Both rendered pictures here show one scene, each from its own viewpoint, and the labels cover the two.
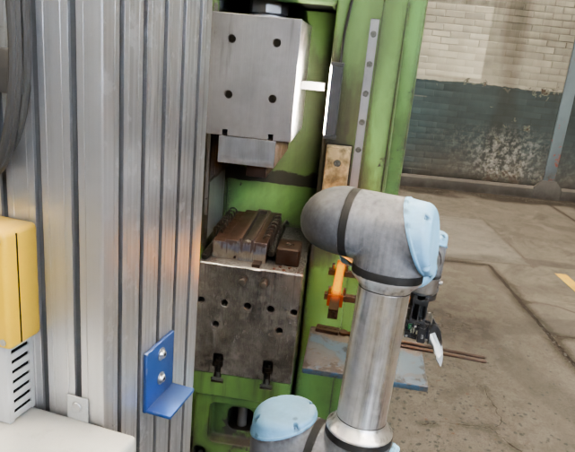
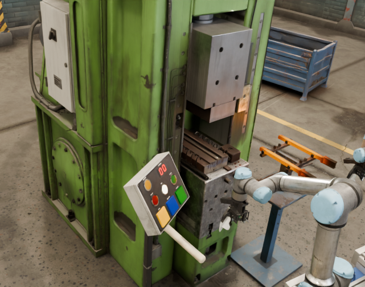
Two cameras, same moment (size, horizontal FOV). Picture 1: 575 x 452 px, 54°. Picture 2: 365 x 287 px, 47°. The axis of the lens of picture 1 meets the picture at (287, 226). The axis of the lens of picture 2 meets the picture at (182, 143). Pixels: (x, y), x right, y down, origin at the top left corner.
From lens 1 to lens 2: 2.12 m
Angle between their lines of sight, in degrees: 45
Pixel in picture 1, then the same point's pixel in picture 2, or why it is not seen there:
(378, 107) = (259, 59)
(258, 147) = (228, 106)
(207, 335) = (206, 218)
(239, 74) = (223, 69)
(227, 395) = (213, 241)
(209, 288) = (209, 193)
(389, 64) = (265, 35)
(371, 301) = not seen: outside the picture
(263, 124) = (231, 93)
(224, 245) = (209, 166)
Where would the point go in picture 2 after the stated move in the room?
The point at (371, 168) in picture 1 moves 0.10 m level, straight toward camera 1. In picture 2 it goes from (254, 91) to (266, 97)
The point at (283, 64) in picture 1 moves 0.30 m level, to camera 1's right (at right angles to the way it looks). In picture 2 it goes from (242, 56) to (274, 46)
